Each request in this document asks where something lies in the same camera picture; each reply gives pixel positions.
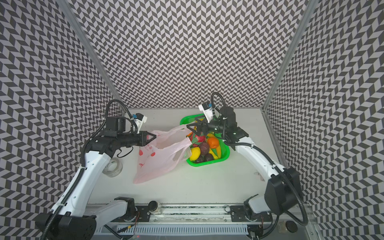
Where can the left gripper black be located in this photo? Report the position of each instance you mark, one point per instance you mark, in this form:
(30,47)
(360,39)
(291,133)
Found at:
(143,140)

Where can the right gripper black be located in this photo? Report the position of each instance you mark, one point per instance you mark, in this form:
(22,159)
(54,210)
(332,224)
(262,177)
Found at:
(205,127)

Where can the pink fake dragon fruit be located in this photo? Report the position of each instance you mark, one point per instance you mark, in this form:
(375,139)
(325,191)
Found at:
(196,139)

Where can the dark purple fake passionfruit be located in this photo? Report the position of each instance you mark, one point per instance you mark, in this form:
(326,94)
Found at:
(204,148)

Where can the pink plastic bag peach print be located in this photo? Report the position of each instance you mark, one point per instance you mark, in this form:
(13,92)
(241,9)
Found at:
(163,154)

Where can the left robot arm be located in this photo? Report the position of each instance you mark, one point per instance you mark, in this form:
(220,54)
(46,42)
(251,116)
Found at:
(68,219)

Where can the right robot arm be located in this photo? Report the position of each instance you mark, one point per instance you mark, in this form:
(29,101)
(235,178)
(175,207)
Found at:
(283,194)

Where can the small orange fake tangerine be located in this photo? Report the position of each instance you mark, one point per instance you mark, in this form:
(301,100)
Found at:
(213,142)

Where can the small yellow fake banana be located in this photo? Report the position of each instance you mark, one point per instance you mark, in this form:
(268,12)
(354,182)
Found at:
(216,152)

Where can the dark fake plum right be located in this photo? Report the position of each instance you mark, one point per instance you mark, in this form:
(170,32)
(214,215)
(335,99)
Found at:
(208,157)

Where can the dark fake plum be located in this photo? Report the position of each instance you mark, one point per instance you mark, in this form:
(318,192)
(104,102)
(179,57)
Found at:
(201,159)
(208,157)

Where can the dark fake plum left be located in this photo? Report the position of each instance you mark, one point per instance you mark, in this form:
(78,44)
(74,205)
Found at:
(201,159)

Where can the green plastic basket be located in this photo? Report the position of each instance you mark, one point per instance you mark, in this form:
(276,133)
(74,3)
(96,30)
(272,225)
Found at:
(225,151)

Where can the clear tape roll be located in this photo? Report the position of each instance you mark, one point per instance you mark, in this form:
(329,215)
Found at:
(113,168)

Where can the black round cap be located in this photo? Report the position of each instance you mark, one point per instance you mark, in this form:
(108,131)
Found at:
(291,227)

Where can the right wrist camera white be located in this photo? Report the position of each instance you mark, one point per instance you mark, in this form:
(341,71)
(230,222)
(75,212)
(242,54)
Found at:
(207,110)

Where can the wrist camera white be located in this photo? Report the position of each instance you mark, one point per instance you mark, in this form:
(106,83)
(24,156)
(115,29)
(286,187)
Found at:
(207,110)
(139,119)

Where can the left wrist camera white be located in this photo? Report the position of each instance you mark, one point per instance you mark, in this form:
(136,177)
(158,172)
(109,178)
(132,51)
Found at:
(139,119)

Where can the black knob on rail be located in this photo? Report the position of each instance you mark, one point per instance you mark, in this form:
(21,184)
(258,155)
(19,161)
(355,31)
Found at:
(154,206)

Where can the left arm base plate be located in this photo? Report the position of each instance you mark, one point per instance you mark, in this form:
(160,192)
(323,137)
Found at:
(139,213)

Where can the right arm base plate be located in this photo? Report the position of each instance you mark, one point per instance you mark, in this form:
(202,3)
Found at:
(239,213)

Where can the aluminium front rail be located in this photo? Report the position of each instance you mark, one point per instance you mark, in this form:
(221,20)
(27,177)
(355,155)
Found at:
(194,214)

